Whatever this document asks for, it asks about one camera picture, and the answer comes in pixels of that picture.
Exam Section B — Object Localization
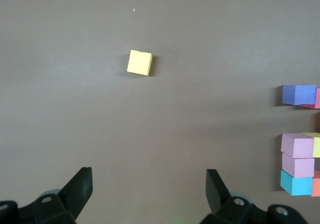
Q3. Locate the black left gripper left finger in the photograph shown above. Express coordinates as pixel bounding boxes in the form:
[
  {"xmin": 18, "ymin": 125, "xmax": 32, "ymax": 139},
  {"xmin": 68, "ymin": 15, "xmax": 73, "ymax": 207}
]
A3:
[{"xmin": 0, "ymin": 167, "xmax": 94, "ymax": 224}]

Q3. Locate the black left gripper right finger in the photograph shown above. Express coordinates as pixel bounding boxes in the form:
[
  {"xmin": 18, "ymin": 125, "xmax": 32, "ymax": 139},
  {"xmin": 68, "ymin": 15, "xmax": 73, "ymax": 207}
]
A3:
[{"xmin": 201, "ymin": 168, "xmax": 309, "ymax": 224}]

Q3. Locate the light blue foam cube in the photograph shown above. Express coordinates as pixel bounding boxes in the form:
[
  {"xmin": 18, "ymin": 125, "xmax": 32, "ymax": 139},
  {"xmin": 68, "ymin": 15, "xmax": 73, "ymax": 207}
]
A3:
[{"xmin": 280, "ymin": 169, "xmax": 313, "ymax": 197}]

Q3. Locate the light pink foam cube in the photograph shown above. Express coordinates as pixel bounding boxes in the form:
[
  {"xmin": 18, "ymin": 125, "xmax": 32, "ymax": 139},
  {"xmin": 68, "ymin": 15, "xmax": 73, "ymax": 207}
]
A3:
[
  {"xmin": 280, "ymin": 133, "xmax": 315, "ymax": 159},
  {"xmin": 281, "ymin": 152, "xmax": 316, "ymax": 179}
]

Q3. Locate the orange foam cube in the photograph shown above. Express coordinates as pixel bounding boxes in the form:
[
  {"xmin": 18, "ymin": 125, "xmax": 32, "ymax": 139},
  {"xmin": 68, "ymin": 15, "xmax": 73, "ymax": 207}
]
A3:
[{"xmin": 311, "ymin": 169, "xmax": 320, "ymax": 197}]

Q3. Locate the yellow foam cube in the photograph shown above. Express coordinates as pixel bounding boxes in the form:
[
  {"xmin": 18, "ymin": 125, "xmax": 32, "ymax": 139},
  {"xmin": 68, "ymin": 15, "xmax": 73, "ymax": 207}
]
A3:
[
  {"xmin": 126, "ymin": 49, "xmax": 153, "ymax": 77},
  {"xmin": 301, "ymin": 132, "xmax": 320, "ymax": 159}
]

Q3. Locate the violet blue foam cube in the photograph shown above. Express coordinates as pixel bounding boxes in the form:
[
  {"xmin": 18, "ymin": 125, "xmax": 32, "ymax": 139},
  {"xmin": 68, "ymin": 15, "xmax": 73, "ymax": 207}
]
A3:
[{"xmin": 282, "ymin": 84, "xmax": 317, "ymax": 106}]

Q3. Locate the deep pink foam cube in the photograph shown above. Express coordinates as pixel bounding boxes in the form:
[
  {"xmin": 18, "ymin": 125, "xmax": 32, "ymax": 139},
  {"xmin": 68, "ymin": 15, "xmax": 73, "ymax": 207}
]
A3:
[{"xmin": 299, "ymin": 87, "xmax": 320, "ymax": 109}]

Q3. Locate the brown table mat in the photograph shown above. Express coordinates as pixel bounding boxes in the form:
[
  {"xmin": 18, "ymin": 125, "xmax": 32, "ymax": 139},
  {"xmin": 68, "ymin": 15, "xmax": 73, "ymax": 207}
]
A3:
[{"xmin": 0, "ymin": 0, "xmax": 320, "ymax": 224}]

